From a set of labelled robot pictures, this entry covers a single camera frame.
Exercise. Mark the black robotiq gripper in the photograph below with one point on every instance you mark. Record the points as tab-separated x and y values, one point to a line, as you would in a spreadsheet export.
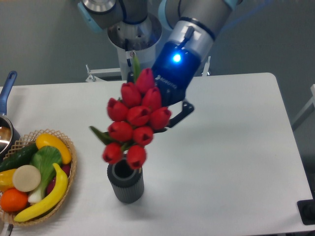
173	70

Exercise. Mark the red tulip bouquet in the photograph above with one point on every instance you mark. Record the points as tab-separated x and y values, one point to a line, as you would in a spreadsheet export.
136	116

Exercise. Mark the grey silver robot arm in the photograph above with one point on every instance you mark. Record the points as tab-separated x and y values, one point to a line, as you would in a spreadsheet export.
210	14

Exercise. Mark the dark grey ribbed vase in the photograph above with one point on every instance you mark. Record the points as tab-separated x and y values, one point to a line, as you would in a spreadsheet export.
127	183

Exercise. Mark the dark red fruit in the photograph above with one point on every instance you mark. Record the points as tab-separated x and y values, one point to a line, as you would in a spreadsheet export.
51	185

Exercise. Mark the green bok choy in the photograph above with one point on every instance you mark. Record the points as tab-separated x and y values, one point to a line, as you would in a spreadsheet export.
43	160

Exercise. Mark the woven wicker basket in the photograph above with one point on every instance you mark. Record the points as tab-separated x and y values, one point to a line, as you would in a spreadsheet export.
25	141

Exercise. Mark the yellow banana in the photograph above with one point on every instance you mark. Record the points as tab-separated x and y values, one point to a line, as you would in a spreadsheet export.
49	201

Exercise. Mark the green cucumber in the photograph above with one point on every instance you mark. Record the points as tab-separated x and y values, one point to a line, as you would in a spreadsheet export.
19	158

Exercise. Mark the beige round disc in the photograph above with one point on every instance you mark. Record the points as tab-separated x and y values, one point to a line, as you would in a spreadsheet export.
26	178

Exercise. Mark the yellow bell pepper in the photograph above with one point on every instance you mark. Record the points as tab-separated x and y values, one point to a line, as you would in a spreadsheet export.
6	180

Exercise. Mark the orange fruit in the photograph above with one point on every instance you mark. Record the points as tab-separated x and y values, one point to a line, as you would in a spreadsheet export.
13	200

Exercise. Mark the black device at table edge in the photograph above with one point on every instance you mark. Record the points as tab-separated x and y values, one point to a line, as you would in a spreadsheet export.
307	211

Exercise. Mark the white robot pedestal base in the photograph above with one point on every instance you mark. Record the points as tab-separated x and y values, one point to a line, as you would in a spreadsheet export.
146	40

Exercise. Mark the white furniture frame right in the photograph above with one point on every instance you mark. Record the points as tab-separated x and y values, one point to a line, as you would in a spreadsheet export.
305	112

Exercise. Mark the blue handled saucepan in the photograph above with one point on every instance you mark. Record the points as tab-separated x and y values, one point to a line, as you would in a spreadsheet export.
8	134

